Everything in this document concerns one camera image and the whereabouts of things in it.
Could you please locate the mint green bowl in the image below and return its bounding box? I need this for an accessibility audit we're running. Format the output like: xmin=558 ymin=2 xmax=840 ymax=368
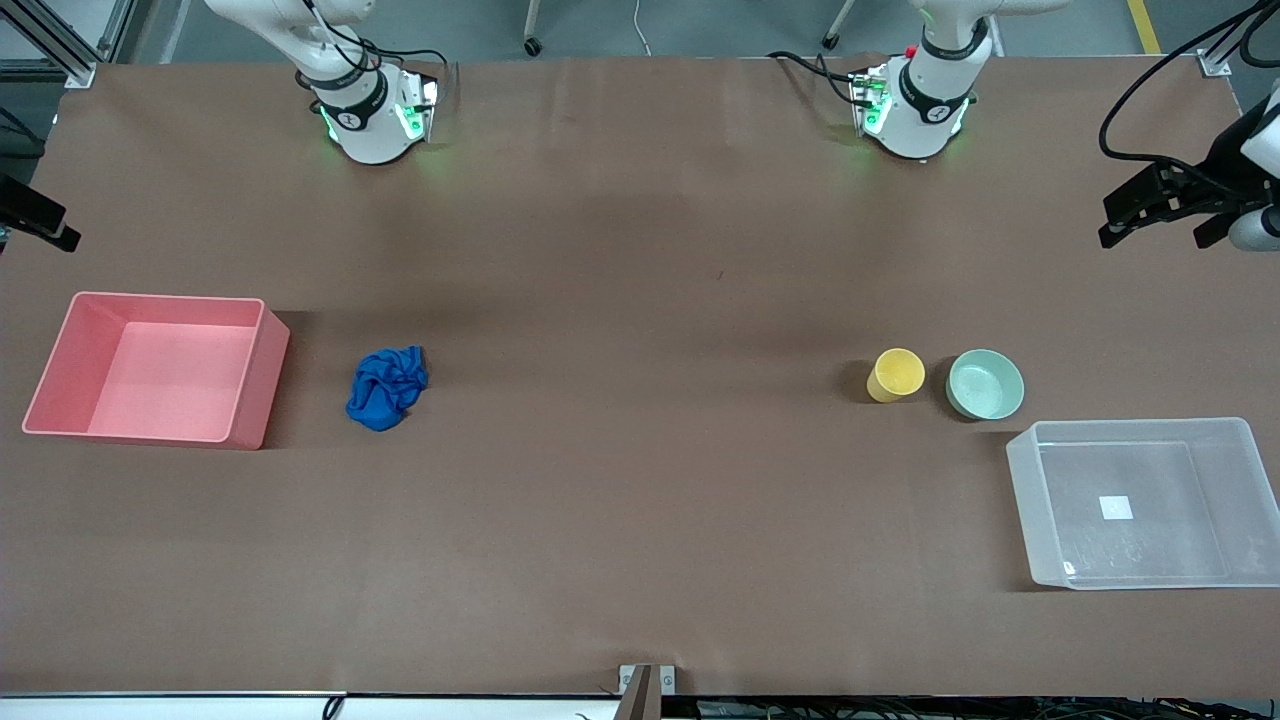
xmin=946 ymin=348 xmax=1026 ymax=421

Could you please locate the yellow plastic cup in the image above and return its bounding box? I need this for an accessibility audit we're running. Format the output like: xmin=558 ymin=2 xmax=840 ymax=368
xmin=866 ymin=348 xmax=926 ymax=403

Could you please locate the blue cloth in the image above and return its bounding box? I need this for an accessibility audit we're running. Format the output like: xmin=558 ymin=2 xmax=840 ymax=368
xmin=346 ymin=345 xmax=431 ymax=433

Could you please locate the arm base connector panel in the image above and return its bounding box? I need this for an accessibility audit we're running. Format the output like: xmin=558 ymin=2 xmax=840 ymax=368
xmin=850 ymin=65 xmax=893 ymax=138
xmin=398 ymin=75 xmax=443 ymax=143

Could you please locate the pink plastic box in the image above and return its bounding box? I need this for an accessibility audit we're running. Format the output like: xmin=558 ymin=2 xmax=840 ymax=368
xmin=22 ymin=292 xmax=291 ymax=451

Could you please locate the clear plastic bin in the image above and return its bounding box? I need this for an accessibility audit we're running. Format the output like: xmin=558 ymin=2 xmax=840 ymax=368
xmin=1006 ymin=417 xmax=1280 ymax=591

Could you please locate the aluminium frame profile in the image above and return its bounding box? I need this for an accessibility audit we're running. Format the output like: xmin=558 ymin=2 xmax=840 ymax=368
xmin=0 ymin=0 xmax=129 ymax=91

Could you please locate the black cable chain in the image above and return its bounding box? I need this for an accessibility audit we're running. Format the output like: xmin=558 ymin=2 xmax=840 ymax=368
xmin=660 ymin=696 xmax=1280 ymax=720

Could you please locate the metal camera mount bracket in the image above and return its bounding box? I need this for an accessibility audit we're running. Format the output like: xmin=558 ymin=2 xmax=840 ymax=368
xmin=618 ymin=663 xmax=677 ymax=720

